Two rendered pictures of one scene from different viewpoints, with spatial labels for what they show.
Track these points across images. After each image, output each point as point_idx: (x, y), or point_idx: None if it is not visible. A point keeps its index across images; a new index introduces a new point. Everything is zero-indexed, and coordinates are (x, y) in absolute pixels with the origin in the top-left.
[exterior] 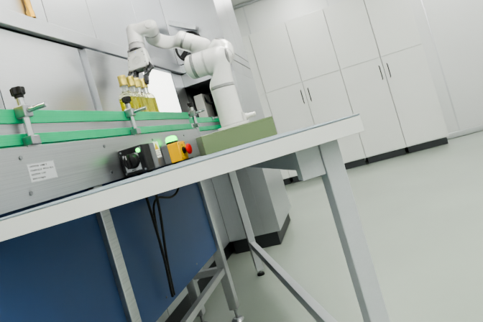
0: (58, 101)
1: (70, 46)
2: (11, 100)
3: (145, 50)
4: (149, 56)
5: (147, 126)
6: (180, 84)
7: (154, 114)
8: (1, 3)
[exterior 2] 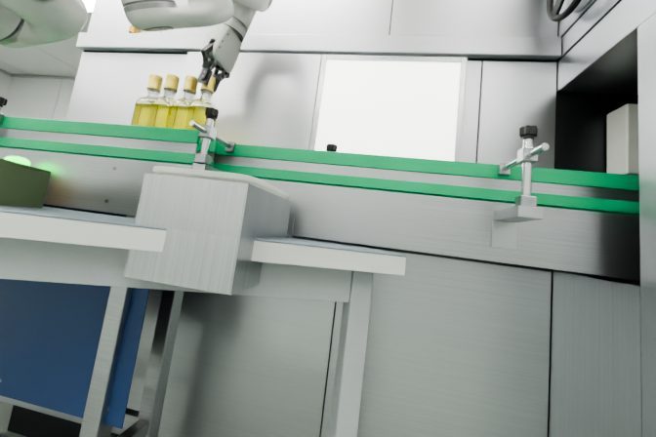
0: (124, 115)
1: (182, 54)
2: (73, 113)
3: (215, 26)
4: (219, 34)
5: (37, 139)
6: (528, 85)
7: (64, 125)
8: (111, 29)
